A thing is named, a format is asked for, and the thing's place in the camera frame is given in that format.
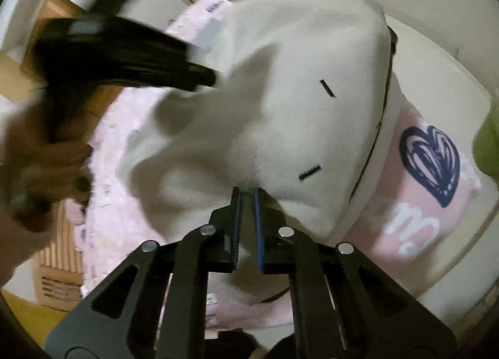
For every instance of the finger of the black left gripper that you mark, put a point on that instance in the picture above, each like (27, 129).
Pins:
(195, 74)

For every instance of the beige zip hoodie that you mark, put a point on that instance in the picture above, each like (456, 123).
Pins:
(305, 110)

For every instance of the green object at right edge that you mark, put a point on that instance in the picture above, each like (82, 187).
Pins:
(486, 145)

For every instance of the person's left hand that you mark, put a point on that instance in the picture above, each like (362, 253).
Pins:
(40, 174)

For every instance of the wooden slatted headboard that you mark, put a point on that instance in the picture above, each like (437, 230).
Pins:
(58, 268)

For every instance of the grey laptop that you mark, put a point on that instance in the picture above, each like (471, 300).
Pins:
(206, 36)

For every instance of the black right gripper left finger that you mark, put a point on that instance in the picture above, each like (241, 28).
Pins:
(154, 304)

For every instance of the pink patterned bed blanket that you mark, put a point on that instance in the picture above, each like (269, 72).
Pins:
(424, 187)

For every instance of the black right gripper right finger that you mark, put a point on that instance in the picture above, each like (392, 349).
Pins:
(343, 305)

